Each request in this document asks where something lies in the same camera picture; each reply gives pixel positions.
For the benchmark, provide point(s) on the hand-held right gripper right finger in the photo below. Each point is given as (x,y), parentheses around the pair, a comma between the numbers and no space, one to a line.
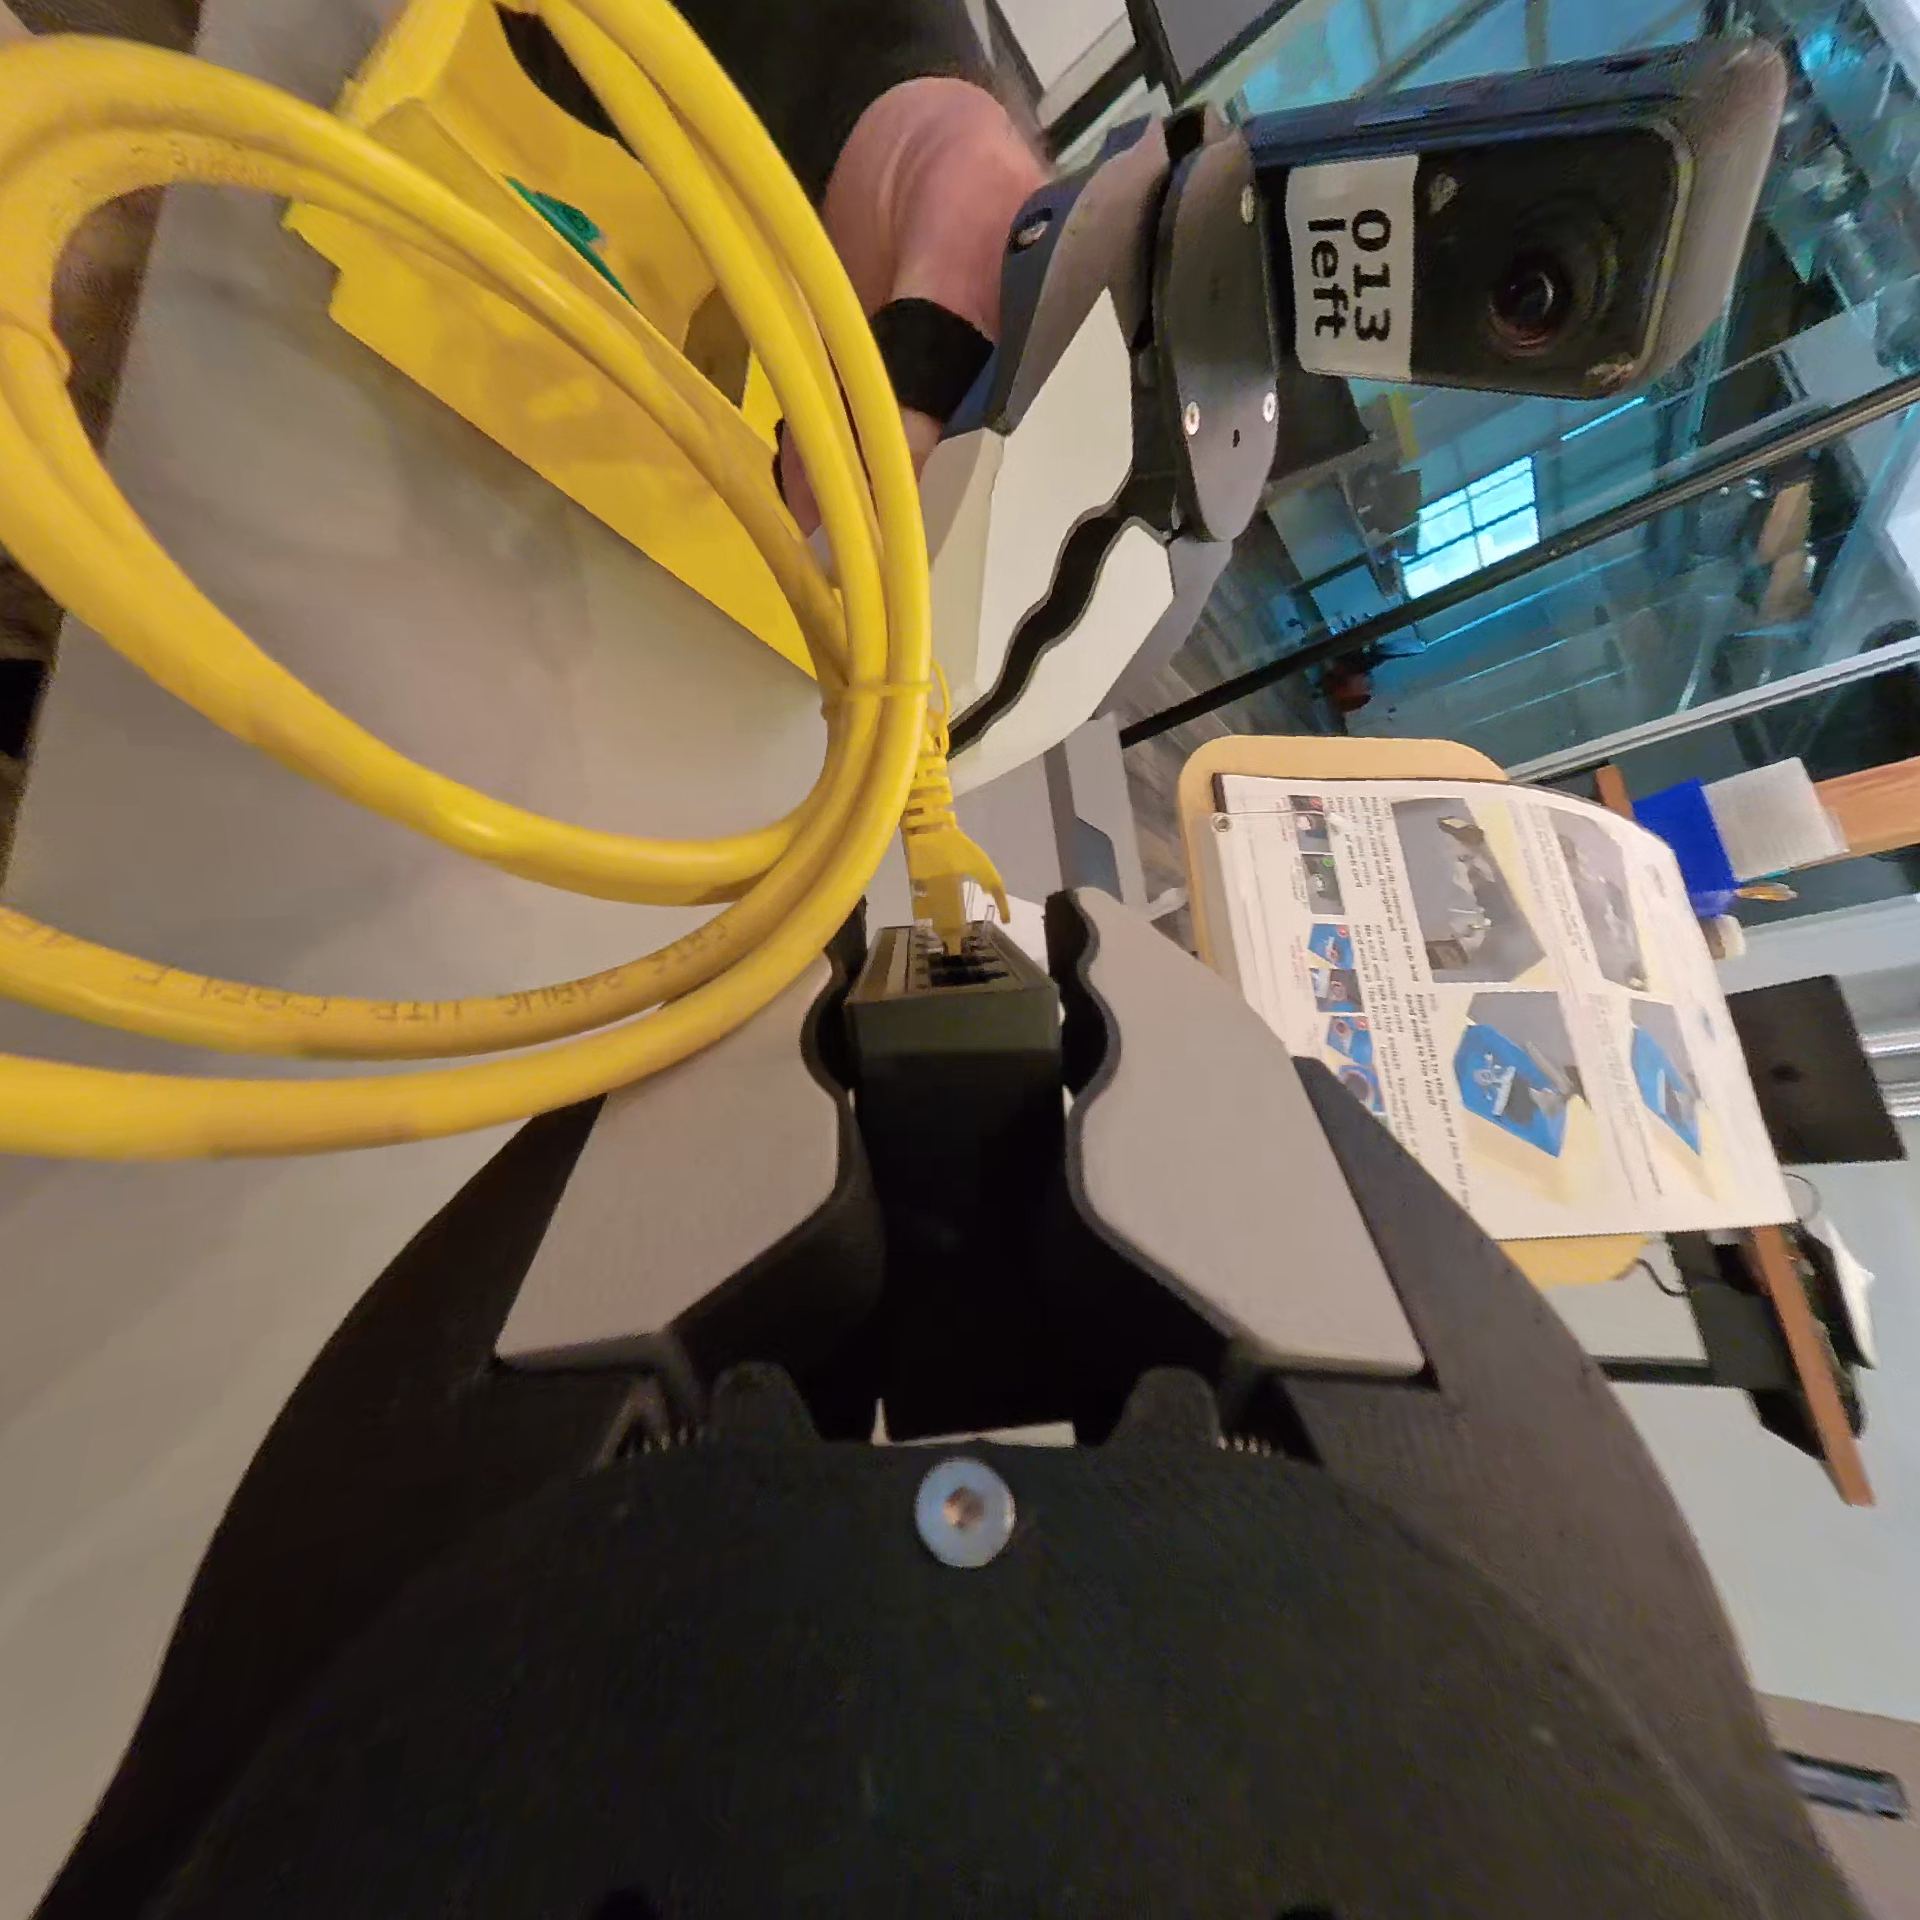
(1230,1184)

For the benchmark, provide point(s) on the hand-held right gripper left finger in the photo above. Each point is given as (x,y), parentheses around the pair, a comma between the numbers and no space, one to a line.
(691,1184)

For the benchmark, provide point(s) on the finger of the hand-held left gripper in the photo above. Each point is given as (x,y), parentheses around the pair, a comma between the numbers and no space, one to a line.
(1119,630)
(1049,482)

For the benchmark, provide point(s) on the black network switch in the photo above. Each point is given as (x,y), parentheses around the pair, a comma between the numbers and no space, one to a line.
(961,1142)

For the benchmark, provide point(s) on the yellow plastic bin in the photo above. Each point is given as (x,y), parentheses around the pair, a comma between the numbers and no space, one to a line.
(435,375)

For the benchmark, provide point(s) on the person's left forearm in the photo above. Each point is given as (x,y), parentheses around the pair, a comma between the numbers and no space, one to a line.
(839,44)

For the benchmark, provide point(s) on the person's left hand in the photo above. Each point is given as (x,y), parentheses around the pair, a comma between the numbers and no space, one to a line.
(944,195)

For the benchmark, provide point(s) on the printed instruction sheet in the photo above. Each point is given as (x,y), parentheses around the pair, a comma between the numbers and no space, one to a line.
(1501,1020)

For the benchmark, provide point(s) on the black square panel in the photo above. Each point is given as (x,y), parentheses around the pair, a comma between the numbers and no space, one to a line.
(1816,1072)

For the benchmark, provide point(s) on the white textured pad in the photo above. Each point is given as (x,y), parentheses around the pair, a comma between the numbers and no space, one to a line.
(1785,819)

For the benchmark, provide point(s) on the white device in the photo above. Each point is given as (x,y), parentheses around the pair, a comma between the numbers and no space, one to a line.
(1843,1291)

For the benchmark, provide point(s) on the wooden beam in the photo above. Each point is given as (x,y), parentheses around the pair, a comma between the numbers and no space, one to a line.
(1881,810)

